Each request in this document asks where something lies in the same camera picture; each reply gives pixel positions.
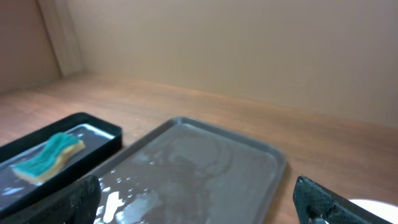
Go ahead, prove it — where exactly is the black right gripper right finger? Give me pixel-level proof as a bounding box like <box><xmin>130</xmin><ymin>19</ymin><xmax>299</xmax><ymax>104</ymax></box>
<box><xmin>293</xmin><ymin>175</ymin><xmax>390</xmax><ymax>224</ymax></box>

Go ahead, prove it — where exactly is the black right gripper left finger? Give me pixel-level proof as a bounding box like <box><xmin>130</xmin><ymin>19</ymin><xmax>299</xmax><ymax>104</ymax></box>
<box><xmin>1</xmin><ymin>175</ymin><xmax>101</xmax><ymax>224</ymax></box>

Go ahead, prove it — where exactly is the white plate blue stain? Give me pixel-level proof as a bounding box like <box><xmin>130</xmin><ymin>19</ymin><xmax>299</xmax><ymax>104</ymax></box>
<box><xmin>350</xmin><ymin>199</ymin><xmax>398</xmax><ymax>224</ymax></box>

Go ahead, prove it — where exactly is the green yellow sponge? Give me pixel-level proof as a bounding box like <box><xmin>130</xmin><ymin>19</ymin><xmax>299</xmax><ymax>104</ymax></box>
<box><xmin>12</xmin><ymin>133</ymin><xmax>85</xmax><ymax>184</ymax></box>

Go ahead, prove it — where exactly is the dark brown serving tray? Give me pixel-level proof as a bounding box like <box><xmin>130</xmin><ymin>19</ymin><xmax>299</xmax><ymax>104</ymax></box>
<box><xmin>93</xmin><ymin>117</ymin><xmax>287</xmax><ymax>223</ymax></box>

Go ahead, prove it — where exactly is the black metal water tray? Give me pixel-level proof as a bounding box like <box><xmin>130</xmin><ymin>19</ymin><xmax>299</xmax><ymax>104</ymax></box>
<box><xmin>1</xmin><ymin>112</ymin><xmax>123</xmax><ymax>219</ymax></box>

